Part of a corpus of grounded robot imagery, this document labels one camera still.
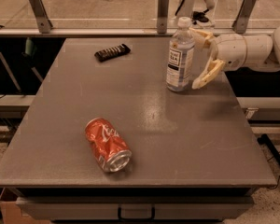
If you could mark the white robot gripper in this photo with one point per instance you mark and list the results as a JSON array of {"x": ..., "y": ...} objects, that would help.
[{"x": 232, "y": 50}]

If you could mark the clear plastic water bottle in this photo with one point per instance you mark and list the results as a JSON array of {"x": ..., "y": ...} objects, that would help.
[{"x": 181, "y": 51}]

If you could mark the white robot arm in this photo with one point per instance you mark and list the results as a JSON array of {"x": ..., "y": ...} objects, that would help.
[{"x": 263, "y": 52}]

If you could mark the black snack bar wrapper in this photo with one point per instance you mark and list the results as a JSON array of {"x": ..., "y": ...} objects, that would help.
[{"x": 111, "y": 53}]

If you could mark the crushed red soda can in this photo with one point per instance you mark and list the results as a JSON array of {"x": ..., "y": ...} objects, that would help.
[{"x": 108, "y": 147}]

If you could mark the cardboard box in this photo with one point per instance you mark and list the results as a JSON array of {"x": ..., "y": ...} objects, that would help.
[{"x": 12, "y": 214}]

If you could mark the right metal bracket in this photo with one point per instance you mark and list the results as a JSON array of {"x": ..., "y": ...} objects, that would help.
[{"x": 240, "y": 24}]

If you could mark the metal bracket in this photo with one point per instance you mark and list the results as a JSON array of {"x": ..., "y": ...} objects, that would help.
[
  {"x": 42, "y": 20},
  {"x": 162, "y": 16},
  {"x": 240, "y": 24}
]

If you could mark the middle metal bracket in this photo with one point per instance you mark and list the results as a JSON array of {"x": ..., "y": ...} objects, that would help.
[{"x": 162, "y": 16}]

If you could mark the left metal bracket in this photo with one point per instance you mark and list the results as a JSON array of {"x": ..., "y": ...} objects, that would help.
[{"x": 42, "y": 20}]

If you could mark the grey drawer with handle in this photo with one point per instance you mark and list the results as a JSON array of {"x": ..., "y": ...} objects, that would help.
[{"x": 193, "y": 208}]

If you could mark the metal rail behind table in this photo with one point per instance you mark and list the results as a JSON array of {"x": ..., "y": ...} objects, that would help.
[{"x": 58, "y": 32}]

